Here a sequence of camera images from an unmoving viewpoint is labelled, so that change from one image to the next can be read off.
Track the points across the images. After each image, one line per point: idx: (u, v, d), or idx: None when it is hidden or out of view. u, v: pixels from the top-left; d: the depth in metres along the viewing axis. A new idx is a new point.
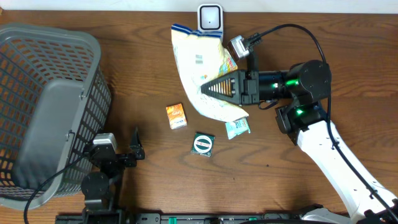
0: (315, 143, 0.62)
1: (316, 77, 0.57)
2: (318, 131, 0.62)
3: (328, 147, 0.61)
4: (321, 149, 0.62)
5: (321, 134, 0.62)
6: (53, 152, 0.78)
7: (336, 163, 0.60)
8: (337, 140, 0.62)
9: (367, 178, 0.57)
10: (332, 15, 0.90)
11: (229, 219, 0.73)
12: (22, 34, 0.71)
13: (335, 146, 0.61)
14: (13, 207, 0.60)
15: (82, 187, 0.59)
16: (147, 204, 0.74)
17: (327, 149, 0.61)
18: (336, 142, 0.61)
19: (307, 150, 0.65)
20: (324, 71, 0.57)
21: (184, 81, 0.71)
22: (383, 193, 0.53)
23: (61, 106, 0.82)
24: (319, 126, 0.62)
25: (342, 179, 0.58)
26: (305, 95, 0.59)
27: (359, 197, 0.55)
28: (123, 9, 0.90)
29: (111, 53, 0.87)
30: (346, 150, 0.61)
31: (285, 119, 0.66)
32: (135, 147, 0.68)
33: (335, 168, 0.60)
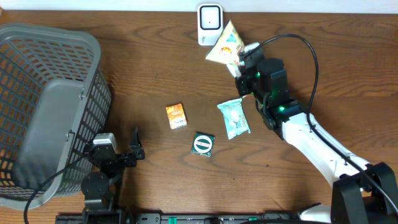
0: (294, 129, 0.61)
1: (270, 63, 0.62)
2: (297, 120, 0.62)
3: (306, 132, 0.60)
4: (300, 133, 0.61)
5: (300, 122, 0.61)
6: (53, 152, 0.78)
7: (314, 145, 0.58)
8: (314, 124, 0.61)
9: (340, 148, 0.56)
10: (332, 16, 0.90)
11: (229, 219, 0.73)
12: (22, 34, 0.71)
13: (312, 129, 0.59)
14: (13, 207, 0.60)
15: (82, 187, 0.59)
16: (147, 204, 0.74)
17: (305, 134, 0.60)
18: (313, 126, 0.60)
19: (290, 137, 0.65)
20: (277, 64, 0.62)
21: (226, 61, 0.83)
22: (354, 158, 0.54)
23: (61, 106, 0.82)
24: (298, 116, 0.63)
25: (321, 154, 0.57)
26: (270, 84, 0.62)
27: (334, 166, 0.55)
28: (124, 9, 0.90)
29: (111, 53, 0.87)
30: (326, 133, 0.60)
31: (267, 116, 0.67)
32: (135, 147, 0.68)
33: (311, 144, 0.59)
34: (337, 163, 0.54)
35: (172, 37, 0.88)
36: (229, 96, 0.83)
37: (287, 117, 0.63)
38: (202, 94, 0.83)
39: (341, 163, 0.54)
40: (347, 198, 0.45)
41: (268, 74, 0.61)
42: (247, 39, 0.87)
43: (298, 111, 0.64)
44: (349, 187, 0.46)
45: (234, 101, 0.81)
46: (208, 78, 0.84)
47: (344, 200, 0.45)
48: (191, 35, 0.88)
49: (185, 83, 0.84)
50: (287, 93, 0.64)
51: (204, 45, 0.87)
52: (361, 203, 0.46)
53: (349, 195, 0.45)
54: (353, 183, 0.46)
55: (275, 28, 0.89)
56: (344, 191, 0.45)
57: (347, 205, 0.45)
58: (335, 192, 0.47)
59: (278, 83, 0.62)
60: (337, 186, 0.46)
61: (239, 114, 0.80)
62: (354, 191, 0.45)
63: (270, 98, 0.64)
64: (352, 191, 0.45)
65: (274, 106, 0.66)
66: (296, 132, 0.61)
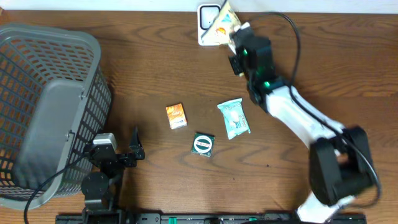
0: (277, 101, 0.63)
1: (257, 41, 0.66)
2: (280, 91, 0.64)
3: (288, 103, 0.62)
4: (283, 105, 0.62)
5: (282, 94, 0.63)
6: (53, 152, 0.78)
7: (295, 114, 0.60)
8: (295, 96, 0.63)
9: (319, 114, 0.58)
10: (332, 15, 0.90)
11: (229, 219, 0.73)
12: (22, 35, 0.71)
13: (293, 101, 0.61)
14: (13, 207, 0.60)
15: (82, 188, 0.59)
16: (147, 204, 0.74)
17: (287, 105, 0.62)
18: (295, 97, 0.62)
19: (275, 111, 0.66)
20: (262, 40, 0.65)
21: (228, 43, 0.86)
22: (331, 122, 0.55)
23: (61, 106, 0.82)
24: (282, 90, 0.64)
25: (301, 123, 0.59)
26: (255, 60, 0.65)
27: (311, 129, 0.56)
28: (124, 9, 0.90)
29: (111, 53, 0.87)
30: (307, 104, 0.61)
31: (255, 93, 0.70)
32: (135, 147, 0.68)
33: (292, 114, 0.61)
34: (315, 127, 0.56)
35: (172, 37, 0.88)
36: (229, 96, 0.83)
37: (271, 91, 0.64)
38: (202, 94, 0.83)
39: (318, 126, 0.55)
40: (320, 155, 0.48)
41: (253, 50, 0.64)
42: None
43: (282, 85, 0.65)
44: (322, 144, 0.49)
45: (234, 101, 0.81)
46: (208, 78, 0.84)
47: (318, 156, 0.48)
48: (191, 35, 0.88)
49: (185, 83, 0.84)
50: (273, 70, 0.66)
51: (204, 45, 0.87)
52: (334, 160, 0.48)
53: (322, 151, 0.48)
54: (327, 142, 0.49)
55: (275, 28, 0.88)
56: (318, 148, 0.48)
57: (323, 163, 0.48)
58: (310, 152, 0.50)
59: (263, 58, 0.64)
60: (312, 144, 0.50)
61: (240, 114, 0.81)
62: (328, 147, 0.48)
63: (256, 73, 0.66)
64: (326, 148, 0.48)
65: (260, 82, 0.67)
66: (279, 104, 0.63)
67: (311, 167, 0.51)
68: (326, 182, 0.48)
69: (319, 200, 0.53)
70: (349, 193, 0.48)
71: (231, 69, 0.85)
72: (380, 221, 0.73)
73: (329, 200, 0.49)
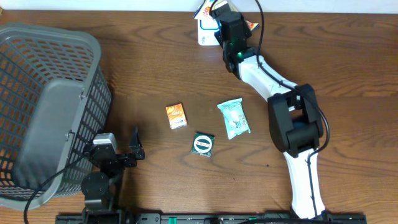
0: (246, 67, 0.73)
1: (230, 15, 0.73)
2: (249, 59, 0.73)
3: (254, 68, 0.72)
4: (250, 70, 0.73)
5: (250, 61, 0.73)
6: (52, 152, 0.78)
7: (259, 77, 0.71)
8: (262, 62, 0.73)
9: (278, 76, 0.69)
10: (332, 16, 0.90)
11: (229, 219, 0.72)
12: (22, 34, 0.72)
13: (259, 66, 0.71)
14: (13, 207, 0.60)
15: (82, 188, 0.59)
16: (147, 204, 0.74)
17: (254, 70, 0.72)
18: (260, 63, 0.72)
19: (244, 76, 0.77)
20: (234, 15, 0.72)
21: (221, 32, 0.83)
22: (287, 82, 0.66)
23: (61, 105, 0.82)
24: (251, 58, 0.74)
25: (263, 83, 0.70)
26: (229, 32, 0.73)
27: (271, 88, 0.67)
28: (124, 9, 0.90)
29: (111, 53, 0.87)
30: (270, 68, 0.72)
31: (229, 61, 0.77)
32: (135, 147, 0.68)
33: (257, 77, 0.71)
34: (273, 86, 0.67)
35: (172, 37, 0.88)
36: (229, 96, 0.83)
37: (242, 59, 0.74)
38: (202, 94, 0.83)
39: (277, 86, 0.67)
40: (276, 106, 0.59)
41: (226, 23, 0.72)
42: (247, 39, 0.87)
43: (252, 55, 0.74)
44: (277, 98, 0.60)
45: (234, 101, 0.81)
46: (208, 78, 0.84)
47: (273, 108, 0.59)
48: (191, 35, 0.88)
49: (185, 83, 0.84)
50: (245, 41, 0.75)
51: (204, 45, 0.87)
52: (288, 111, 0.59)
53: (277, 104, 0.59)
54: (282, 97, 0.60)
55: (275, 28, 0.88)
56: (273, 101, 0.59)
57: (278, 114, 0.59)
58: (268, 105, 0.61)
59: (236, 29, 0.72)
60: (269, 98, 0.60)
61: (240, 114, 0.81)
62: (283, 101, 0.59)
63: (230, 45, 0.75)
64: (280, 101, 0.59)
65: (234, 51, 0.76)
66: (247, 70, 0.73)
67: (270, 120, 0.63)
68: (280, 129, 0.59)
69: (278, 147, 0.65)
70: (300, 139, 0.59)
71: None
72: (380, 221, 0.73)
73: (285, 146, 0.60)
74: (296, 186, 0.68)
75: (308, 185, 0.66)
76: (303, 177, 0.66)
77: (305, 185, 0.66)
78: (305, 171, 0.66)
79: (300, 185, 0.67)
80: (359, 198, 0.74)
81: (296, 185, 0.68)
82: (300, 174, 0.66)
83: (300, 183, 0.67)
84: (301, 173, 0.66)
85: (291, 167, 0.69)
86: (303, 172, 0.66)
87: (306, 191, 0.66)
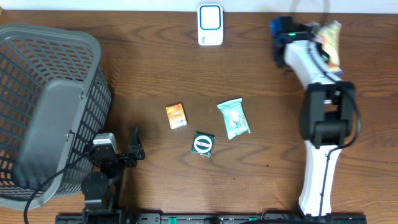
0: (293, 48, 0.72)
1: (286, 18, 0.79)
2: (298, 42, 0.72)
3: (301, 52, 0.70)
4: (296, 52, 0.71)
5: (300, 43, 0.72)
6: (52, 152, 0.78)
7: (304, 61, 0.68)
8: (311, 48, 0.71)
9: (324, 67, 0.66)
10: (332, 15, 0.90)
11: (229, 219, 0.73)
12: (22, 34, 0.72)
13: (308, 51, 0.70)
14: (13, 207, 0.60)
15: (82, 188, 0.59)
16: (147, 204, 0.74)
17: (301, 53, 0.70)
18: (309, 49, 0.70)
19: (290, 59, 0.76)
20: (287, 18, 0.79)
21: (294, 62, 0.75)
22: (331, 74, 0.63)
23: (61, 105, 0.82)
24: (301, 42, 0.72)
25: (306, 69, 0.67)
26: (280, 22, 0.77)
27: (314, 76, 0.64)
28: (124, 9, 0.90)
29: (111, 53, 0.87)
30: (318, 56, 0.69)
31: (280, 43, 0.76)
32: (135, 147, 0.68)
33: (302, 61, 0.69)
34: (317, 75, 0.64)
35: (173, 37, 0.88)
36: (229, 96, 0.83)
37: (293, 40, 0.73)
38: (202, 94, 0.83)
39: (320, 75, 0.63)
40: (313, 94, 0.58)
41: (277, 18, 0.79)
42: (247, 39, 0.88)
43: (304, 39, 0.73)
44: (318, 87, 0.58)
45: (234, 101, 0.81)
46: (208, 78, 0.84)
47: (311, 95, 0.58)
48: (191, 35, 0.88)
49: (185, 83, 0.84)
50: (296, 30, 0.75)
51: (204, 45, 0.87)
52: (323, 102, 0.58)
53: (316, 92, 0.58)
54: (322, 87, 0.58)
55: None
56: (313, 89, 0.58)
57: (313, 102, 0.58)
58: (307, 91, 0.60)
59: (288, 22, 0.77)
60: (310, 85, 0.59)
61: (240, 114, 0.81)
62: (321, 91, 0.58)
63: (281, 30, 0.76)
64: (320, 90, 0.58)
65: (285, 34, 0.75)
66: (294, 52, 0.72)
67: (303, 106, 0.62)
68: (310, 117, 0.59)
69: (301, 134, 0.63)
70: (327, 131, 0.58)
71: (231, 69, 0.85)
72: (379, 221, 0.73)
73: (308, 135, 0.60)
74: (308, 181, 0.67)
75: (320, 182, 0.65)
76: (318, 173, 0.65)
77: (318, 180, 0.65)
78: (321, 167, 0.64)
79: (312, 181, 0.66)
80: (359, 198, 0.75)
81: (308, 180, 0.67)
82: (315, 171, 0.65)
83: (313, 178, 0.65)
84: (319, 168, 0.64)
85: (309, 160, 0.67)
86: (319, 168, 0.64)
87: (316, 188, 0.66)
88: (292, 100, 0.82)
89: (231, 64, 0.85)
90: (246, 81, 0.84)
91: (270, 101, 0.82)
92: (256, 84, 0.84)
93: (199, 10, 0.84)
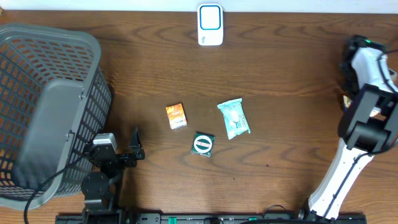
0: (364, 52, 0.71)
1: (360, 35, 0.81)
2: (372, 50, 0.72)
3: (372, 58, 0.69)
4: (366, 56, 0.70)
5: (372, 50, 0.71)
6: (53, 152, 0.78)
7: (370, 66, 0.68)
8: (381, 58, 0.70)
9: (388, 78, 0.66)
10: (333, 15, 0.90)
11: (229, 219, 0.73)
12: (21, 34, 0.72)
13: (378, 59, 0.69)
14: (13, 207, 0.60)
15: (82, 188, 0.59)
16: (147, 204, 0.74)
17: (370, 59, 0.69)
18: (379, 58, 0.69)
19: (355, 64, 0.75)
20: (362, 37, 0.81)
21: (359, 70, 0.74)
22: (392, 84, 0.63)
23: (61, 105, 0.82)
24: (374, 50, 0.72)
25: (368, 73, 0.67)
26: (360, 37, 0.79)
27: (373, 81, 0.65)
28: (124, 9, 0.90)
29: (111, 54, 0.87)
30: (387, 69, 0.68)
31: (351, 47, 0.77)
32: (135, 147, 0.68)
33: (369, 65, 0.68)
34: (377, 81, 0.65)
35: (173, 37, 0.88)
36: (229, 96, 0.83)
37: (365, 46, 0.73)
38: (202, 94, 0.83)
39: (380, 82, 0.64)
40: (367, 94, 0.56)
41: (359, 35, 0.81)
42: (247, 39, 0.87)
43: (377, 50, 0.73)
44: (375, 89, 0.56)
45: (234, 101, 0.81)
46: (208, 78, 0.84)
47: (365, 93, 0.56)
48: (191, 35, 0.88)
49: (185, 83, 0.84)
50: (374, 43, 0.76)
51: (204, 45, 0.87)
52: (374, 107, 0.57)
53: (370, 93, 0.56)
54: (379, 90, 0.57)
55: (275, 28, 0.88)
56: (367, 89, 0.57)
57: (364, 102, 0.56)
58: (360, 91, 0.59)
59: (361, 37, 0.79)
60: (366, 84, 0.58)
61: (240, 114, 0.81)
62: (376, 94, 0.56)
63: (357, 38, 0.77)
64: (377, 93, 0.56)
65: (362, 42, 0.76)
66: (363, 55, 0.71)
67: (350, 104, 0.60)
68: (354, 116, 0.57)
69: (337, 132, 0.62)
70: (365, 134, 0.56)
71: (231, 69, 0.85)
72: (380, 221, 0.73)
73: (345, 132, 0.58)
74: (327, 178, 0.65)
75: (338, 183, 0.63)
76: (339, 172, 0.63)
77: (337, 182, 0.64)
78: (344, 168, 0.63)
79: (331, 178, 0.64)
80: (359, 198, 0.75)
81: (327, 178, 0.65)
82: (337, 169, 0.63)
83: (333, 178, 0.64)
84: (342, 169, 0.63)
85: (335, 159, 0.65)
86: (342, 168, 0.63)
87: (333, 187, 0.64)
88: (293, 100, 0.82)
89: (231, 64, 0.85)
90: (247, 81, 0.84)
91: (270, 101, 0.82)
92: (256, 85, 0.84)
93: (199, 10, 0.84)
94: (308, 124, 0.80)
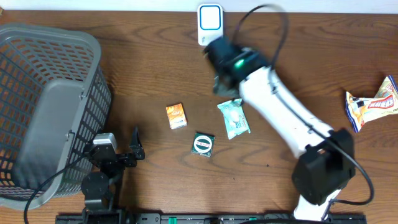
0: (257, 84, 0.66)
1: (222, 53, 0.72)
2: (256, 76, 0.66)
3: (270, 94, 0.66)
4: (259, 89, 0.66)
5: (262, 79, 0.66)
6: (53, 152, 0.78)
7: (279, 105, 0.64)
8: (275, 85, 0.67)
9: (304, 119, 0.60)
10: (332, 15, 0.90)
11: (229, 219, 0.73)
12: (22, 34, 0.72)
13: (275, 91, 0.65)
14: (13, 207, 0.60)
15: (82, 188, 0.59)
16: (147, 204, 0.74)
17: (269, 96, 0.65)
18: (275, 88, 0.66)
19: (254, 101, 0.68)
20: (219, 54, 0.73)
21: (263, 98, 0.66)
22: (318, 127, 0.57)
23: (61, 105, 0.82)
24: (260, 74, 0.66)
25: (284, 111, 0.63)
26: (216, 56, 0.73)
27: (296, 130, 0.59)
28: (124, 9, 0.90)
29: (111, 54, 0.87)
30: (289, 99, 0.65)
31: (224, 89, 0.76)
32: (135, 147, 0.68)
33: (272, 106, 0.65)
34: (303, 129, 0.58)
35: (173, 37, 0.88)
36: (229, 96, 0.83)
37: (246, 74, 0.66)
38: (202, 94, 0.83)
39: (306, 130, 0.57)
40: (311, 167, 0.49)
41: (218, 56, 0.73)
42: (247, 39, 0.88)
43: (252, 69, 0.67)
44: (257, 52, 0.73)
45: (234, 102, 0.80)
46: (208, 78, 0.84)
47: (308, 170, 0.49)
48: (191, 35, 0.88)
49: (185, 83, 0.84)
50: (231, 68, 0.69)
51: (204, 45, 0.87)
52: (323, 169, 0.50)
53: (313, 164, 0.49)
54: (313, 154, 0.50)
55: (275, 28, 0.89)
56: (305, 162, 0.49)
57: (313, 177, 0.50)
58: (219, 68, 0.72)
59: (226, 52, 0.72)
60: (232, 60, 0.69)
61: (240, 114, 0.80)
62: (315, 161, 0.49)
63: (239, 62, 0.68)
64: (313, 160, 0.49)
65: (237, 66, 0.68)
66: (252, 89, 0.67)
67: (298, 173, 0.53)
68: (314, 188, 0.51)
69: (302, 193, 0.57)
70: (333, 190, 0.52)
71: None
72: (380, 221, 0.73)
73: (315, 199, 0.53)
74: (308, 208, 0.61)
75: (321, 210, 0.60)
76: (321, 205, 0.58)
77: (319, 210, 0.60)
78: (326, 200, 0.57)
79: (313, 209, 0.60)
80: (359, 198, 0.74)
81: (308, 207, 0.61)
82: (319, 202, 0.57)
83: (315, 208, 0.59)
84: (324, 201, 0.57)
85: None
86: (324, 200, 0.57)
87: (317, 214, 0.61)
88: None
89: None
90: None
91: None
92: None
93: (199, 11, 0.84)
94: None
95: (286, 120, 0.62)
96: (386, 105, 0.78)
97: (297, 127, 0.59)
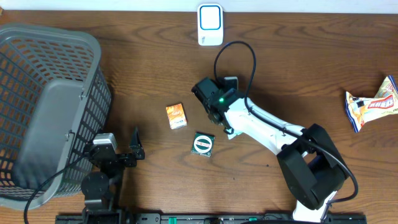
0: (235, 116, 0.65)
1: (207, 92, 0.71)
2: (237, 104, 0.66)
3: (245, 115, 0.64)
4: (239, 117, 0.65)
5: (237, 107, 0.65)
6: (53, 152, 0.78)
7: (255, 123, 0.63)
8: (250, 106, 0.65)
9: (278, 122, 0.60)
10: (332, 15, 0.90)
11: (229, 219, 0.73)
12: (22, 35, 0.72)
13: (250, 112, 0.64)
14: (13, 207, 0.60)
15: (82, 188, 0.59)
16: (147, 204, 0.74)
17: (245, 117, 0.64)
18: (250, 108, 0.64)
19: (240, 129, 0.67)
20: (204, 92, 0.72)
21: (240, 120, 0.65)
22: (290, 127, 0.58)
23: (61, 105, 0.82)
24: (237, 102, 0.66)
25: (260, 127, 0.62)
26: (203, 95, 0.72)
27: (275, 139, 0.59)
28: (124, 9, 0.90)
29: (111, 54, 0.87)
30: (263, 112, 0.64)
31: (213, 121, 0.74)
32: (135, 147, 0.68)
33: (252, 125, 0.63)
34: (277, 136, 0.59)
35: (173, 37, 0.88)
36: None
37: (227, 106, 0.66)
38: None
39: (280, 134, 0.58)
40: (288, 163, 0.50)
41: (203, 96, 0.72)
42: (247, 40, 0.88)
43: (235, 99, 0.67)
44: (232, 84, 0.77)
45: None
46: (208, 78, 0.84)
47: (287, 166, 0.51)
48: (191, 35, 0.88)
49: (185, 83, 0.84)
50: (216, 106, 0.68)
51: (204, 45, 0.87)
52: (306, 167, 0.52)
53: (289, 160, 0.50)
54: (291, 150, 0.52)
55: (275, 28, 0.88)
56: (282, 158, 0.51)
57: (296, 173, 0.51)
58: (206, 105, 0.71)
59: (209, 89, 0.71)
60: (215, 99, 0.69)
61: None
62: (293, 155, 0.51)
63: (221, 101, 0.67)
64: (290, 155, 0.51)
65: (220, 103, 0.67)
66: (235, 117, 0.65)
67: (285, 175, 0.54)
68: (303, 187, 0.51)
69: (297, 199, 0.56)
70: (325, 189, 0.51)
71: (231, 69, 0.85)
72: (379, 220, 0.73)
73: (311, 203, 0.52)
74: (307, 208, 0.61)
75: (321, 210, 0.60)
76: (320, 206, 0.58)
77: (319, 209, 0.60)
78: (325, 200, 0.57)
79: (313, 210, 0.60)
80: (359, 198, 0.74)
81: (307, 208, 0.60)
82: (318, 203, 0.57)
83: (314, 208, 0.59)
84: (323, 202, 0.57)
85: None
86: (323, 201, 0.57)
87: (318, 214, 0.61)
88: (292, 100, 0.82)
89: (231, 64, 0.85)
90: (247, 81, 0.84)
91: (270, 102, 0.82)
92: (256, 84, 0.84)
93: (199, 11, 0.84)
94: (308, 125, 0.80)
95: (262, 130, 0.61)
96: (386, 105, 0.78)
97: (273, 134, 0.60)
